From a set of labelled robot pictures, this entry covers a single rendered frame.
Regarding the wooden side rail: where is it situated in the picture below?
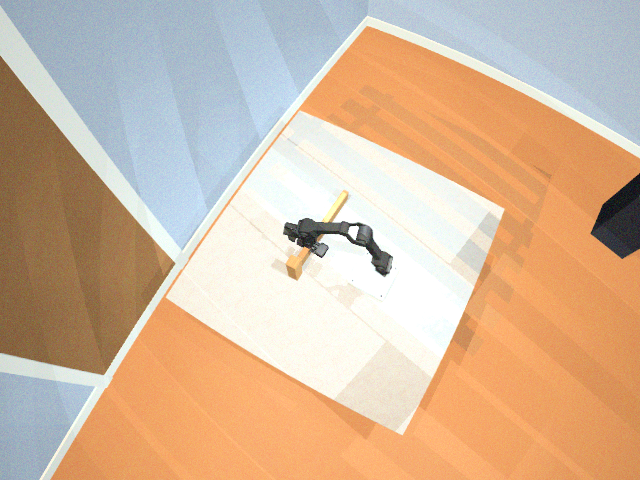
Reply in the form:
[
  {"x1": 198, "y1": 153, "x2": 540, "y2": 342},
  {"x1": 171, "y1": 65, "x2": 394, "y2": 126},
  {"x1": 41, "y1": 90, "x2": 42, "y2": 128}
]
[{"x1": 297, "y1": 189, "x2": 349, "y2": 266}]

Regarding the wooden bed post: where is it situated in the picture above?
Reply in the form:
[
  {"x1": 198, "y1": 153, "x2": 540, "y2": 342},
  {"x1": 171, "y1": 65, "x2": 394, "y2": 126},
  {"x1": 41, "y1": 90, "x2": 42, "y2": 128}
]
[{"x1": 286, "y1": 255, "x2": 303, "y2": 281}]

